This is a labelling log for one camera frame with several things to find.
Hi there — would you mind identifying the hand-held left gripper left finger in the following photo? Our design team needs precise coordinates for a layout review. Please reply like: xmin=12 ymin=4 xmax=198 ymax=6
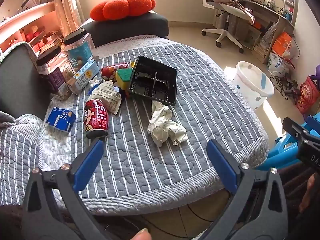
xmin=22 ymin=139 xmax=110 ymax=240

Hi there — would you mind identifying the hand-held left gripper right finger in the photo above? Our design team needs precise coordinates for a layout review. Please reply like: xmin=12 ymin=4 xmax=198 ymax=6
xmin=200 ymin=139 xmax=289 ymax=240

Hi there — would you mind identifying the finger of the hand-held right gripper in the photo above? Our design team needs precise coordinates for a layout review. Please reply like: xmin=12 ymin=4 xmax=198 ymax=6
xmin=282 ymin=117 xmax=309 ymax=142
xmin=306 ymin=115 xmax=320 ymax=137

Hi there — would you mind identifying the large red drink can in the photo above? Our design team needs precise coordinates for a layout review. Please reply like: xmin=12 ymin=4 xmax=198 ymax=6
xmin=84 ymin=99 xmax=109 ymax=139

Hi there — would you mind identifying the small blue carton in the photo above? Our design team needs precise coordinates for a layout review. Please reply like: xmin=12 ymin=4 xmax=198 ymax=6
xmin=45 ymin=107 xmax=77 ymax=133

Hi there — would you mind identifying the white dotted trash bin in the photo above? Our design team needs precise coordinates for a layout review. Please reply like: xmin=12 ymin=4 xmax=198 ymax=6
xmin=232 ymin=61 xmax=275 ymax=110

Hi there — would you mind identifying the white wrapper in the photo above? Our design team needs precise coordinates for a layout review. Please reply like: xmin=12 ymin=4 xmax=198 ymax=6
xmin=90 ymin=80 xmax=123 ymax=115

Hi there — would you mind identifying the white paper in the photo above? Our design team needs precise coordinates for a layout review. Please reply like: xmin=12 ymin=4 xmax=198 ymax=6
xmin=147 ymin=101 xmax=188 ymax=147

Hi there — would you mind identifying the small red drink can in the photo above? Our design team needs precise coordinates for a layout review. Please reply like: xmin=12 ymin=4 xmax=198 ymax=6
xmin=101 ymin=62 xmax=136 ymax=77

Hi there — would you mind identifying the black plastic tray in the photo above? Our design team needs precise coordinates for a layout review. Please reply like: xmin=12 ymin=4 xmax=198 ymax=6
xmin=128 ymin=55 xmax=178 ymax=106

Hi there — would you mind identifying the person's right hand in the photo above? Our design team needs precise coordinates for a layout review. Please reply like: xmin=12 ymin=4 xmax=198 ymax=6
xmin=298 ymin=174 xmax=317 ymax=213

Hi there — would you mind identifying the person's left hand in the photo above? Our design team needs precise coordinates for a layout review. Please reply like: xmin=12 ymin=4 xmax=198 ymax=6
xmin=132 ymin=228 xmax=152 ymax=240

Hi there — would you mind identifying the blue plastic stool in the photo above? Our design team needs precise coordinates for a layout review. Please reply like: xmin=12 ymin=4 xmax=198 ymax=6
xmin=265 ymin=115 xmax=320 ymax=171

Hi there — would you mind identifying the red snack bag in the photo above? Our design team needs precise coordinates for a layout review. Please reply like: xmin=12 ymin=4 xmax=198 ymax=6
xmin=296 ymin=76 xmax=320 ymax=116

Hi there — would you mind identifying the white printed bag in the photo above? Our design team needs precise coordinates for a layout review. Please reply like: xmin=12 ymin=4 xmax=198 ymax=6
xmin=266 ymin=52 xmax=291 ymax=74

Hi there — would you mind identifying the small white crumpled tissue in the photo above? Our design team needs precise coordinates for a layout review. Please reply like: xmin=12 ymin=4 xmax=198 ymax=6
xmin=88 ymin=77 xmax=102 ymax=88

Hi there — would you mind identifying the orange cardboard box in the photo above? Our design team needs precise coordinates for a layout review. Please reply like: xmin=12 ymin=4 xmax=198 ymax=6
xmin=272 ymin=32 xmax=294 ymax=58

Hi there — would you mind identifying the light blue milk carton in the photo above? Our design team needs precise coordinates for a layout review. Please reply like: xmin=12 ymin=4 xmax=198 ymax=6
xmin=66 ymin=60 xmax=100 ymax=95

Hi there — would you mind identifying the plastic jar with purple label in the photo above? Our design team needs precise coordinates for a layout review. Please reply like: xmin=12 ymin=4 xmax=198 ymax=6
xmin=36 ymin=45 xmax=76 ymax=101

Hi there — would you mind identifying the green and yellow sponge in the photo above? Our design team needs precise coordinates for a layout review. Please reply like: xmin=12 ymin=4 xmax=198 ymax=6
xmin=115 ymin=68 xmax=136 ymax=90

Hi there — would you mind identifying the plastic jar with teal label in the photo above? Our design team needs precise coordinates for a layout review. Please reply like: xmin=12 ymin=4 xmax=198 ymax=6
xmin=63 ymin=28 xmax=97 ymax=68

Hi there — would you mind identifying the wooden desk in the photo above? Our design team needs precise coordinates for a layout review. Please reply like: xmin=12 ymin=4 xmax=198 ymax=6
xmin=239 ymin=0 xmax=299 ymax=63

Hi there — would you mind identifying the white office chair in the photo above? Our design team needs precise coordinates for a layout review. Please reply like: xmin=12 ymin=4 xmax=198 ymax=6
xmin=201 ymin=0 xmax=255 ymax=54

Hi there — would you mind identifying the pink cloth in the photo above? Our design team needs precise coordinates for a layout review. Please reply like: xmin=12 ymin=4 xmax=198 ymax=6
xmin=224 ymin=0 xmax=256 ymax=26

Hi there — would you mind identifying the dark grey seat cushion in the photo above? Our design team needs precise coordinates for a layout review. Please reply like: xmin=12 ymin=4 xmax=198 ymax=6
xmin=77 ymin=11 xmax=170 ymax=48

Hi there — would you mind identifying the white shelf unit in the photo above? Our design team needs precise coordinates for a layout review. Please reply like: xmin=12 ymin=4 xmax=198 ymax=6
xmin=0 ymin=1 xmax=63 ymax=56

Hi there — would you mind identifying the patterned curtain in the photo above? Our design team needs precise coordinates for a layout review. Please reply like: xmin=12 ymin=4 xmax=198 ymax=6
xmin=34 ymin=0 xmax=83 ymax=38

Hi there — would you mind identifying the red pumpkin cushion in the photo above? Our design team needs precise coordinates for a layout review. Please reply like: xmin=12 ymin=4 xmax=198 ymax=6
xmin=90 ymin=0 xmax=156 ymax=21

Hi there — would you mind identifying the tangle of black cables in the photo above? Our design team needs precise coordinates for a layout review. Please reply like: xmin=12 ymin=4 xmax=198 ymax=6
xmin=270 ymin=71 xmax=300 ymax=101

